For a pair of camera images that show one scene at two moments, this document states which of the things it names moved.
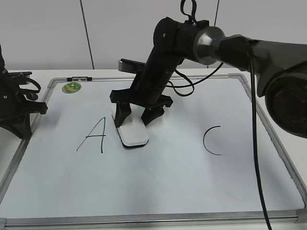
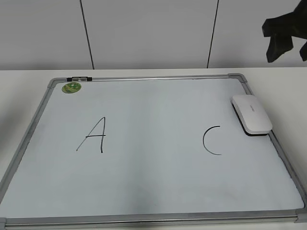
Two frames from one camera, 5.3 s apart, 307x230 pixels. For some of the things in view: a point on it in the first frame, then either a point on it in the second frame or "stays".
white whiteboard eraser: x=132 y=132 -> x=252 y=115
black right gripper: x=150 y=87 -> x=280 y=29
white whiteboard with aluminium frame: x=197 y=171 stays
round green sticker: x=72 y=87 stays
